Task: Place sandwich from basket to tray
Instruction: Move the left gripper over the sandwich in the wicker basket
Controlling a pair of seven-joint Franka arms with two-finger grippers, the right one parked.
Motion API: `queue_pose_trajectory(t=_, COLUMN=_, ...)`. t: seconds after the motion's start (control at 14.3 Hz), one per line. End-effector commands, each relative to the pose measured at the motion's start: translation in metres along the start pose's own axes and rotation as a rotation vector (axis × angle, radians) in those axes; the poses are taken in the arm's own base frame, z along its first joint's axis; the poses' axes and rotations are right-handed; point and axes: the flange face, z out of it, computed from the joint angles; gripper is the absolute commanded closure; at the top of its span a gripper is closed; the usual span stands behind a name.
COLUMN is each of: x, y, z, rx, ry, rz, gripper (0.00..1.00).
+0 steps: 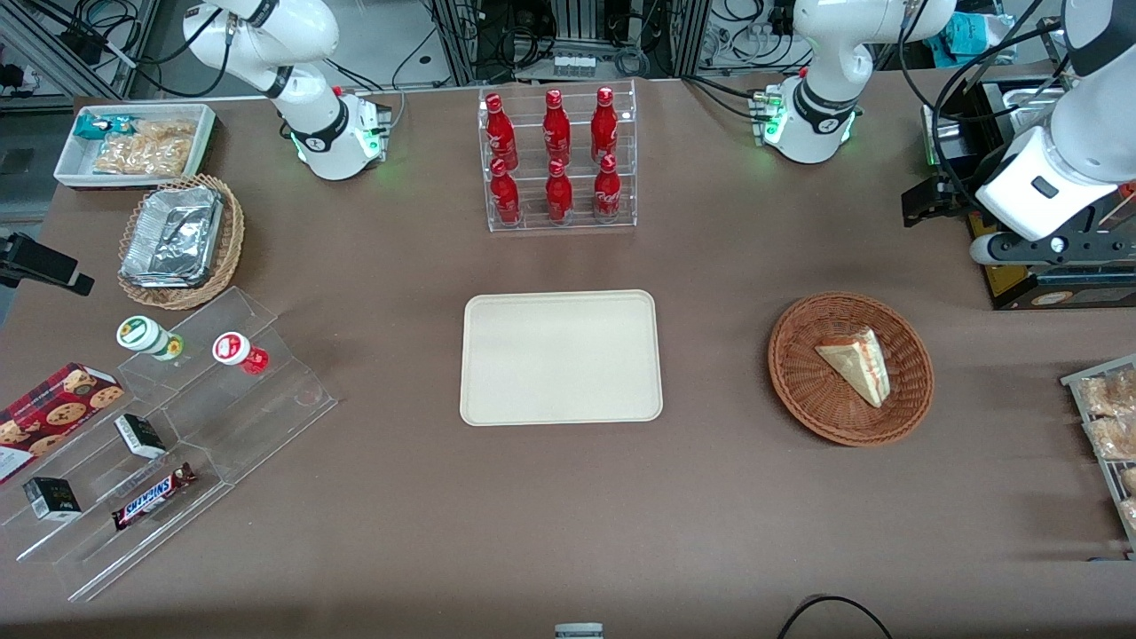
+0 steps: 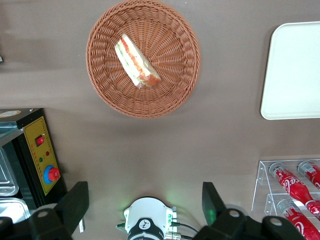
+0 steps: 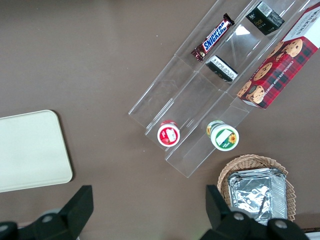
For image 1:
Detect triangle sandwich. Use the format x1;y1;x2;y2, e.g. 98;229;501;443
815;327;891;409

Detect tray of wrapped pastries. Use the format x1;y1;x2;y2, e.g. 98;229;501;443
1060;354;1136;560

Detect brown wicker basket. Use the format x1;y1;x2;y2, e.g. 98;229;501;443
768;292;935;447

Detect beige plastic tray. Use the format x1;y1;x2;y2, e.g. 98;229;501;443
460;289;665;428

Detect light wicker basket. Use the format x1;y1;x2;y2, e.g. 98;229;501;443
116;174;247;312

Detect black food warmer appliance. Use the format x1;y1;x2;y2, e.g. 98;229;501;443
920;16;1136;312

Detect teal plastic bag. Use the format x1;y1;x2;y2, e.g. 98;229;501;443
923;11;1018;59

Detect wrapped bread packet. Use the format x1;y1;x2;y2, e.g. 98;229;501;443
1084;414;1136;462
1077;367;1136;419

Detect red cola bottle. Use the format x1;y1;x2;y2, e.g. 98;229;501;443
489;158;522;226
544;159;575;225
541;89;572;166
592;154;623;222
590;86;619;162
484;93;519;170

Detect clear acrylic bottle rack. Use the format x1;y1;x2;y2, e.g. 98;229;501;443
478;79;639;234

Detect clear acrylic stepped display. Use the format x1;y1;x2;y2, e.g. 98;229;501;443
0;286;340;604

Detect red lid cup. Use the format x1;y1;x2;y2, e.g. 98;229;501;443
211;330;271;375

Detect stack of foil trays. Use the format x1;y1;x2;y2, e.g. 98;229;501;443
119;185;225;289

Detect clear bag of crackers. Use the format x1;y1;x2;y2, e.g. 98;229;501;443
92;119;199;178

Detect green lid cup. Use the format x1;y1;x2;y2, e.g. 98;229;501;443
115;315;185;362

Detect small black box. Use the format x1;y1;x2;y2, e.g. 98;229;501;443
113;413;169;461
21;476;83;522

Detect snickers chocolate bar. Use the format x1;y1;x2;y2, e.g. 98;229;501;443
110;461;199;533

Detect teal snack packet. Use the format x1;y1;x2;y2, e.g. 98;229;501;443
72;113;144;143

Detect white rectangular bin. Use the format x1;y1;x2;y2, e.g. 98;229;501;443
53;103;219;192

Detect red plaid cookie box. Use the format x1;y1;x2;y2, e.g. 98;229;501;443
0;362;126;486

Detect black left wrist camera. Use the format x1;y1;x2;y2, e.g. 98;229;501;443
969;227;1136;267

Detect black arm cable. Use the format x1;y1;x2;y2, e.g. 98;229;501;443
896;0;1070;183

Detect black cable loop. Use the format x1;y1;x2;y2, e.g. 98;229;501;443
777;595;894;639

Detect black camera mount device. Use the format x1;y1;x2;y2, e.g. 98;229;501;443
0;232;97;297

